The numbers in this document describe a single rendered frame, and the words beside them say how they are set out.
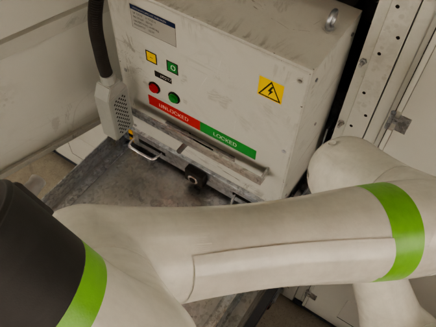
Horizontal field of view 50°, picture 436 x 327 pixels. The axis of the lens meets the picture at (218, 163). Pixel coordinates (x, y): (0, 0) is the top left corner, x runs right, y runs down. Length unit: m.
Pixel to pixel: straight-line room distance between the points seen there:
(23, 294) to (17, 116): 1.16
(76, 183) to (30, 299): 1.14
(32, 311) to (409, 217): 0.42
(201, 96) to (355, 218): 0.64
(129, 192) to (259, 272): 0.92
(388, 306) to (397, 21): 0.52
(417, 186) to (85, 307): 0.44
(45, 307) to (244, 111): 0.83
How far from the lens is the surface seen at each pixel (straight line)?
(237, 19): 0.96
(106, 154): 1.42
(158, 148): 1.34
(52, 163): 2.55
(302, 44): 0.92
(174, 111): 1.19
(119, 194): 1.34
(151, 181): 1.35
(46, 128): 1.46
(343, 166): 0.70
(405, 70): 1.02
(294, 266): 0.47
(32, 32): 1.24
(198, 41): 0.98
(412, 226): 0.56
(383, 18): 0.98
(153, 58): 1.11
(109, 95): 1.14
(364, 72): 1.06
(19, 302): 0.24
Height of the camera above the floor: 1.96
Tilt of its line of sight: 54 degrees down
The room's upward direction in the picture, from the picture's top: 3 degrees clockwise
